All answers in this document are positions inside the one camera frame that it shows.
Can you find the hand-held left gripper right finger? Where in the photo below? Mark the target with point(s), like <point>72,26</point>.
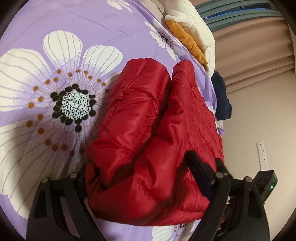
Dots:
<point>201,173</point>

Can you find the large red puffer jacket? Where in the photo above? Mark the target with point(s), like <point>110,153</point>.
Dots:
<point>143,139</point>

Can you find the purple floral bedsheet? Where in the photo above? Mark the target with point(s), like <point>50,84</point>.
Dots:
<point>69,20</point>

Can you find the white wall power strip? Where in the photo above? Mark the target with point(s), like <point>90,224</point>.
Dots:
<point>262,155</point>

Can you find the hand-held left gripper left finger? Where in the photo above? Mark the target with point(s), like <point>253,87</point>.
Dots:
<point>69,190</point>

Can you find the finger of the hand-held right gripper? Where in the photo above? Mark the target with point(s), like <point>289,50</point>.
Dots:
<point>220,165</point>

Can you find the pink curtain panel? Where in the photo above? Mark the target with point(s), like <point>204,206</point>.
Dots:
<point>254,58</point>

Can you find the navy blue garment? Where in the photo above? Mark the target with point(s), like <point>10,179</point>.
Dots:
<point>222,97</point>

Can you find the blue-grey curtain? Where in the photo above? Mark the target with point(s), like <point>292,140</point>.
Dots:
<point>231,14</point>

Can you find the white fleece garment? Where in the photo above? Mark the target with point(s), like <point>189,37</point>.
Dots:
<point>196,25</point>

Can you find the mustard orange garment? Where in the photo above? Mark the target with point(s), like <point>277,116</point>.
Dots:
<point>187,39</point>

